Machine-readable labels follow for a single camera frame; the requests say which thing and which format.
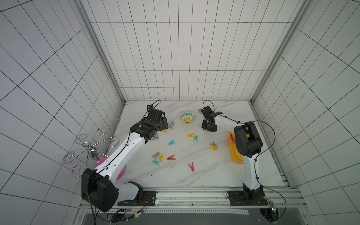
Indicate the red clothespin bottom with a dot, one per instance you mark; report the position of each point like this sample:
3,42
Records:
191,167

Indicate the grey clothespin pair left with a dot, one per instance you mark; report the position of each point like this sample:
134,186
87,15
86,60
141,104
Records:
155,137

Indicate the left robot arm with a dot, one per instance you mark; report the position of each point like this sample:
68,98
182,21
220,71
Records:
100,187

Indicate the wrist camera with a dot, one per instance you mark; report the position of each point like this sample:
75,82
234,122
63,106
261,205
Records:
207,112
155,115

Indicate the red clothespin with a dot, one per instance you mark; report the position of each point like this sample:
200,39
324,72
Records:
232,138
171,158
191,167

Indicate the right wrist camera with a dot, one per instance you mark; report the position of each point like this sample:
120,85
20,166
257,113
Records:
207,112

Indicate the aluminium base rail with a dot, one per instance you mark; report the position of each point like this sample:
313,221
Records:
210,200

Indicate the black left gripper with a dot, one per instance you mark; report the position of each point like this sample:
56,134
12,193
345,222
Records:
163,124

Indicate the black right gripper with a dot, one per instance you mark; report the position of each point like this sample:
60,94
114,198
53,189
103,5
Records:
207,123

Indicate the patterned small bowl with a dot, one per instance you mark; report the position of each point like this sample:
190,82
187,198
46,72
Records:
187,117

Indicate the metal wire cup rack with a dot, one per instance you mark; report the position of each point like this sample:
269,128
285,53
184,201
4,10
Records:
91,150

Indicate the yellow storage box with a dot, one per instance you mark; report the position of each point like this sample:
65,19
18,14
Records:
235,155

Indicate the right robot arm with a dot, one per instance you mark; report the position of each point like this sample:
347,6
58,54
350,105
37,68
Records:
248,144

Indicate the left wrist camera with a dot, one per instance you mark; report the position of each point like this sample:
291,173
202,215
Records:
155,115

